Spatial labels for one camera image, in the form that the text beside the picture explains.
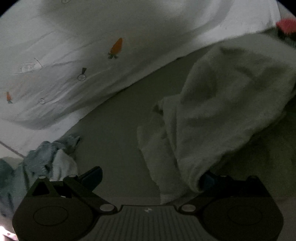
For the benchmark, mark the dark blue-grey garment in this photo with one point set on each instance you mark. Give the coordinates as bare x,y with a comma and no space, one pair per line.
39,160

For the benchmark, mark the red folded garment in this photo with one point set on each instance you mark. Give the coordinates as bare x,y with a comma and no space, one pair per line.
286,24

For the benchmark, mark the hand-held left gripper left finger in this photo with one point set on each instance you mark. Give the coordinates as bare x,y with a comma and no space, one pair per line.
92,177

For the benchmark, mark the grey fleece zip hoodie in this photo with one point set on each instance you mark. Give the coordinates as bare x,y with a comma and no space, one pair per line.
219,111

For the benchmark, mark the carrot print white sheet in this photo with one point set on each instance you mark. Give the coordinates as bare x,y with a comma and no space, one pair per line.
115,58

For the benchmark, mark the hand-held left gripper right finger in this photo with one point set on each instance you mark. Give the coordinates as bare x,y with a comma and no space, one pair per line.
208,182

